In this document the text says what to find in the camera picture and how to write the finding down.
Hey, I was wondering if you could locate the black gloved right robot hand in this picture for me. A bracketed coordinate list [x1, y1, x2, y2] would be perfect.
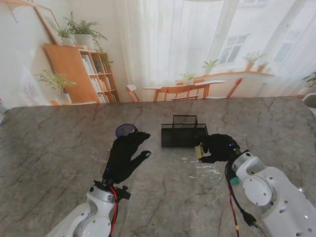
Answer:
[198, 133, 240, 164]

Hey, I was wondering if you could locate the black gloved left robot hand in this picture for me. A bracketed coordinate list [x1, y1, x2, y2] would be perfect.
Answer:
[102, 130, 152, 185]

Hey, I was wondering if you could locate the yellow eraser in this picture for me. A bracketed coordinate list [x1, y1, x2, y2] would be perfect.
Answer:
[194, 142, 204, 160]

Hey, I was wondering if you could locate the black mesh desk organizer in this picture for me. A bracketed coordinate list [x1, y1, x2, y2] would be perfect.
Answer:
[160, 115, 210, 148]

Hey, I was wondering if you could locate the blue mesh pen cup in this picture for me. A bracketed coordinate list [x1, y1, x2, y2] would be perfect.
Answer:
[115, 124, 139, 138]

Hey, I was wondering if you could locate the white rounded object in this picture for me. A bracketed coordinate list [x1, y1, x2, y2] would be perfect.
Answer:
[302, 93, 316, 109]

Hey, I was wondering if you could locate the printed room backdrop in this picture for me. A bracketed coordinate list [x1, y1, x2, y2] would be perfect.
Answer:
[0, 0, 316, 107]

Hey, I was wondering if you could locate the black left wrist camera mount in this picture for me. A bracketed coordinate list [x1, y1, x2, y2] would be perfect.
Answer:
[116, 186, 131, 200]

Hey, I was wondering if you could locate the red and black left arm cable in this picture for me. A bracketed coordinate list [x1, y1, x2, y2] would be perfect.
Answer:
[108, 185, 119, 237]

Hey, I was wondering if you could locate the red and black arm cable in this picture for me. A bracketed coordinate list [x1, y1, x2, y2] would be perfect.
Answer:
[108, 185, 119, 237]
[224, 165, 260, 237]

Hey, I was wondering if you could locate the red and black right arm cable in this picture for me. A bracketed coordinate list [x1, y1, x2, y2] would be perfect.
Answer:
[224, 165, 260, 237]

